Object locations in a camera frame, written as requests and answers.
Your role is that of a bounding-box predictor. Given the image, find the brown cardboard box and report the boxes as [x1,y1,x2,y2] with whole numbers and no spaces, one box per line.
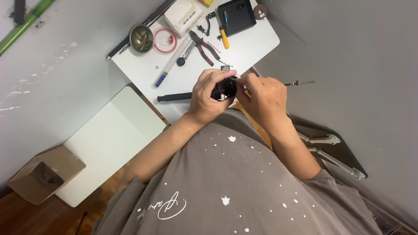
[7,145,87,206]

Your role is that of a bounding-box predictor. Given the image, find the small silver clipper tool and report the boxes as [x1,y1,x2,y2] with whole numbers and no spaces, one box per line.
[182,41,197,60]

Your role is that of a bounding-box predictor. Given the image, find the clear plastic container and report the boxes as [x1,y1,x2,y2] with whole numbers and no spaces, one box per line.
[364,197,418,235]

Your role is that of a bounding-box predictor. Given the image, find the person's right hand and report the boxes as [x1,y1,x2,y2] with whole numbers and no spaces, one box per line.
[235,72,293,132]

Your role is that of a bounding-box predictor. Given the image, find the thin black stick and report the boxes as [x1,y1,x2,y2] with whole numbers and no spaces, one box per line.
[75,211,88,235]

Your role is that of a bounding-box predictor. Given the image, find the person's grey star-print shirt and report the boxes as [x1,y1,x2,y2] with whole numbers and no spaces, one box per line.
[91,108,383,235]

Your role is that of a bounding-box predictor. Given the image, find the black fishing rod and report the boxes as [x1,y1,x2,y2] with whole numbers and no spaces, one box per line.
[157,80,317,103]

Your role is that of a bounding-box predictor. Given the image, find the yellow handled screwdriver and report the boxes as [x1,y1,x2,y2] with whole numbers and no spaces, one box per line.
[216,11,230,50]

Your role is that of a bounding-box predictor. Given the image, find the clear tube with blue end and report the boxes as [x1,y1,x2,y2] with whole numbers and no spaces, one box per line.
[154,36,192,88]

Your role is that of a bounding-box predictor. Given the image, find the folded table with white legs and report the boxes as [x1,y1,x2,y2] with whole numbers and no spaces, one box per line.
[287,112,369,181]

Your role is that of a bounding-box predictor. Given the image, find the black handle object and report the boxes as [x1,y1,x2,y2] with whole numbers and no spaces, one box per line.
[13,0,27,25]

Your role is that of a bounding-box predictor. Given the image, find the clear lid with red ring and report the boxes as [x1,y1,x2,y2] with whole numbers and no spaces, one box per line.
[153,28,178,55]

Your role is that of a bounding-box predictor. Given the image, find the green tube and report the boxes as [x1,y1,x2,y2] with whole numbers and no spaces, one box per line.
[0,0,56,57]

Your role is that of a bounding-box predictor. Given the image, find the pale white board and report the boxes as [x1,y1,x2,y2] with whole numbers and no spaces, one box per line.
[55,86,167,208]

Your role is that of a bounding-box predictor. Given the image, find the metal bowl with lures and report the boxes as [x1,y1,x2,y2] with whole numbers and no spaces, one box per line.
[129,24,155,54]

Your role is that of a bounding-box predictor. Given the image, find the black tray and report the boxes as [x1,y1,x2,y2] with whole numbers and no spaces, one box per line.
[217,0,257,37]

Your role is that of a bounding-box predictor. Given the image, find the small black pliers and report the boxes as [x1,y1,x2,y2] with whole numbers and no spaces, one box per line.
[197,11,217,37]

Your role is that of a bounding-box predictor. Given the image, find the long thin black rod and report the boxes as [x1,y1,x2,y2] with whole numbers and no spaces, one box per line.
[106,0,177,60]

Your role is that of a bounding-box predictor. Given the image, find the person's left hand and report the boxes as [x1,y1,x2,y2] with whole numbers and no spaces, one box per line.
[187,69,238,126]

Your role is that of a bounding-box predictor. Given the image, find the brown round disc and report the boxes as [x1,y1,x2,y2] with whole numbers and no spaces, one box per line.
[253,4,268,21]

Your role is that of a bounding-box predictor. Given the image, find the dark fishing reel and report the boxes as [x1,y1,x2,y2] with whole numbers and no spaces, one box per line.
[211,76,239,102]

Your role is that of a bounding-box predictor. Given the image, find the white tissue pack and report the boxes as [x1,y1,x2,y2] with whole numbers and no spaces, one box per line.
[163,0,204,38]

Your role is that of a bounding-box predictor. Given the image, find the red and black pliers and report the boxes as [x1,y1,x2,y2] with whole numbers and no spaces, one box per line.
[188,30,221,67]

